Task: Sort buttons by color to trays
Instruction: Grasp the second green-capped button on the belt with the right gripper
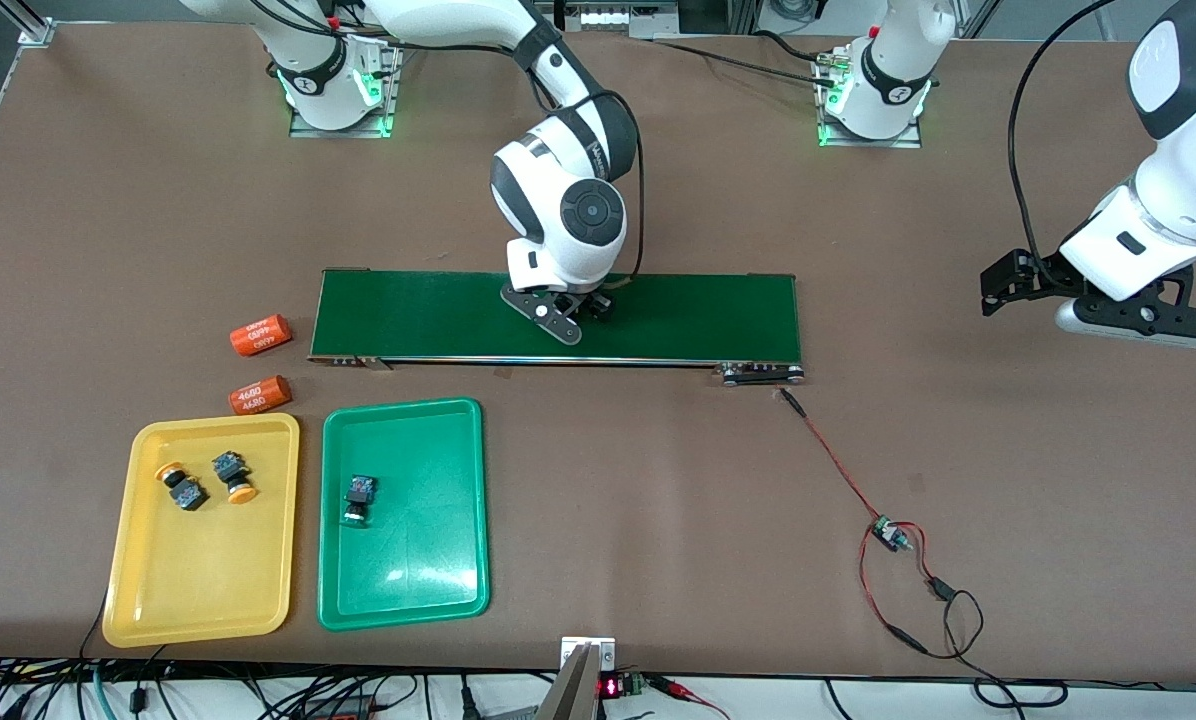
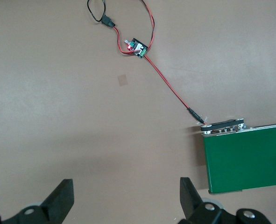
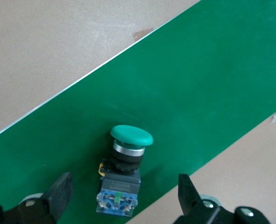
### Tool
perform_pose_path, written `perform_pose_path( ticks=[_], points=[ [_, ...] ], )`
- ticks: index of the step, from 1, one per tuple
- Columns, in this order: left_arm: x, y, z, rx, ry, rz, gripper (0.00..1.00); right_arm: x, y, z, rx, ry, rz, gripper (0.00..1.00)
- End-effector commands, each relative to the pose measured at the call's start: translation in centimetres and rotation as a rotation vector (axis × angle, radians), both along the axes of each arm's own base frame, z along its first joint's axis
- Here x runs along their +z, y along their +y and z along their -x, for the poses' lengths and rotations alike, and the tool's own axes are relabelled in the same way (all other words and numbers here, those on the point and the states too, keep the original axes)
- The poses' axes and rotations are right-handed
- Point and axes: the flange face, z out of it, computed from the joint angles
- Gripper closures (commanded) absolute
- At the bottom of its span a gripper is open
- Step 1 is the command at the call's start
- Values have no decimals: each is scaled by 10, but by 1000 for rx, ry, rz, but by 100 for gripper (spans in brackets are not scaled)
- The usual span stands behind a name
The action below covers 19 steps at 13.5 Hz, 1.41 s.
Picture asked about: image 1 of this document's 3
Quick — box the green push button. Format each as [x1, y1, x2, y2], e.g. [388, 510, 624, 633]
[343, 475, 379, 528]

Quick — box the orange cylinder with white print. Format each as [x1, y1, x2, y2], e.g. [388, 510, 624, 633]
[229, 314, 293, 358]
[229, 375, 292, 416]

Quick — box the yellow push button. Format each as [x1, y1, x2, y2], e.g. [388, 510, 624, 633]
[211, 452, 259, 505]
[155, 461, 209, 512]

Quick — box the green conveyor belt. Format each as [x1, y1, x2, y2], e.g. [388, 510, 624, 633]
[307, 268, 806, 387]

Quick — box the silver control box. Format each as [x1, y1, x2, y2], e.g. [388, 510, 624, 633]
[533, 0, 759, 41]

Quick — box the green plastic tray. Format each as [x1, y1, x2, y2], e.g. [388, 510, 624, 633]
[317, 397, 491, 632]

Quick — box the silver metal clamp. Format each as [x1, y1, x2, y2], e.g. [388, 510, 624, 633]
[536, 636, 617, 720]

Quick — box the red clip lead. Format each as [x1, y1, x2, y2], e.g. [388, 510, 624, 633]
[648, 675, 731, 720]

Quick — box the yellow plastic tray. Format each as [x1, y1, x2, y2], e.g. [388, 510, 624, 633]
[102, 412, 301, 649]

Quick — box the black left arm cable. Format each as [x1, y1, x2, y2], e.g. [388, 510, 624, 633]
[1007, 0, 1119, 291]

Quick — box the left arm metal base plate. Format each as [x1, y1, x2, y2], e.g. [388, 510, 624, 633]
[816, 45, 925, 150]

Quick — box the red black wire module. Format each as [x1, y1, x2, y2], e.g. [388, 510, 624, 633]
[778, 387, 934, 656]

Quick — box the black base cable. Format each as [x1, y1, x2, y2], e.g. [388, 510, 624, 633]
[648, 30, 844, 89]

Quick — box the black looped cable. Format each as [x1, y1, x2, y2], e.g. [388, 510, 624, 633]
[923, 575, 1071, 711]

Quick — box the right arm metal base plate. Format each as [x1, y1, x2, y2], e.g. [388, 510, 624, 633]
[288, 30, 405, 139]

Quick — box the black cable bundle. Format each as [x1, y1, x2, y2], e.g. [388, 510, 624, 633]
[0, 655, 559, 720]

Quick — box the aluminium profile bracket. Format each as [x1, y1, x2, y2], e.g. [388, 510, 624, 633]
[0, 0, 55, 47]

